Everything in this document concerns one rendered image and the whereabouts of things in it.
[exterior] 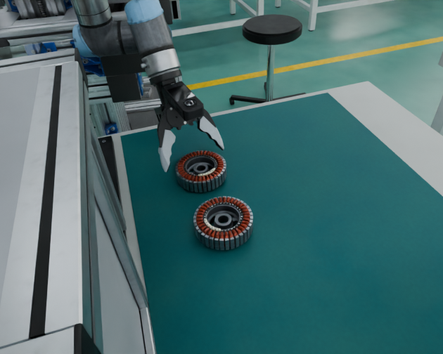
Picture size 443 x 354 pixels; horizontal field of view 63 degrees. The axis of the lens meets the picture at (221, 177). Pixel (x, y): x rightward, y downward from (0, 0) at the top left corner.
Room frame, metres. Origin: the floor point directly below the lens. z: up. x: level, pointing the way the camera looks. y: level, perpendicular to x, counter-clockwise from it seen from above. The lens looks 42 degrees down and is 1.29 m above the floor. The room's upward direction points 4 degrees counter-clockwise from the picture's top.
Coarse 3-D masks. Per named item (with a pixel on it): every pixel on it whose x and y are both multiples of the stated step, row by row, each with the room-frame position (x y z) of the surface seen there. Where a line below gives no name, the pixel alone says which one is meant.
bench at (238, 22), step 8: (232, 0) 4.06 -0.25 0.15; (240, 0) 3.85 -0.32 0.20; (232, 8) 4.06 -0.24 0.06; (248, 8) 3.58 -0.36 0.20; (216, 24) 3.22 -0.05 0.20; (224, 24) 3.23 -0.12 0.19; (232, 24) 3.24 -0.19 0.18; (240, 24) 3.26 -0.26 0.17; (176, 32) 3.12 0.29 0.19; (184, 32) 3.14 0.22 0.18; (192, 32) 3.16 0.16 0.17
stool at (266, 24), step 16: (256, 16) 2.25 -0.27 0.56; (272, 16) 2.23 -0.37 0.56; (288, 16) 2.21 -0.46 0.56; (256, 32) 1.99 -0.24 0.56; (272, 32) 1.97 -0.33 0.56; (288, 32) 1.97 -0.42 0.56; (272, 48) 2.09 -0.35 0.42; (272, 64) 2.09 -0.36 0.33; (272, 80) 2.09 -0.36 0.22; (240, 96) 2.19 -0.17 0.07; (272, 96) 2.10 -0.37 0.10; (288, 96) 2.14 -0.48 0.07
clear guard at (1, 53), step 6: (36, 42) 0.65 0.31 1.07; (0, 48) 0.63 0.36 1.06; (6, 48) 0.63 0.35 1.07; (12, 48) 0.63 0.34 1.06; (18, 48) 0.62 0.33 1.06; (24, 48) 0.62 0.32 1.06; (30, 48) 0.62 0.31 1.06; (36, 48) 0.62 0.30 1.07; (42, 48) 0.66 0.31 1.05; (0, 54) 0.61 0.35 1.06; (6, 54) 0.60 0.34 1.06; (12, 54) 0.60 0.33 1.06; (18, 54) 0.60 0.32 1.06; (24, 54) 0.60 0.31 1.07; (30, 54) 0.60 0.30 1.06; (36, 54) 0.59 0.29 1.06
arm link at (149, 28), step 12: (132, 0) 0.78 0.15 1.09; (144, 0) 0.78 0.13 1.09; (156, 0) 0.80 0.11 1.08; (132, 12) 0.77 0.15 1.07; (144, 12) 0.77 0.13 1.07; (156, 12) 0.78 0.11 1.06; (132, 24) 0.76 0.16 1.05; (144, 24) 0.75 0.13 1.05; (156, 24) 0.76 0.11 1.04; (144, 36) 0.75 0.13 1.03; (156, 36) 0.75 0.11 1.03; (168, 36) 0.76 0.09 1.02; (144, 48) 0.74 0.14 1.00; (156, 48) 0.73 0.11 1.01; (168, 48) 0.74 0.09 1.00
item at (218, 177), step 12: (192, 156) 0.65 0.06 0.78; (204, 156) 0.65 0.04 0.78; (216, 156) 0.64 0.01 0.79; (180, 168) 0.61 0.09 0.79; (192, 168) 0.64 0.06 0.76; (204, 168) 0.63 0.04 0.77; (216, 168) 0.61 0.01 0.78; (180, 180) 0.59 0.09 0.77; (192, 180) 0.57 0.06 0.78; (204, 180) 0.57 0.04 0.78; (216, 180) 0.57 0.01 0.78
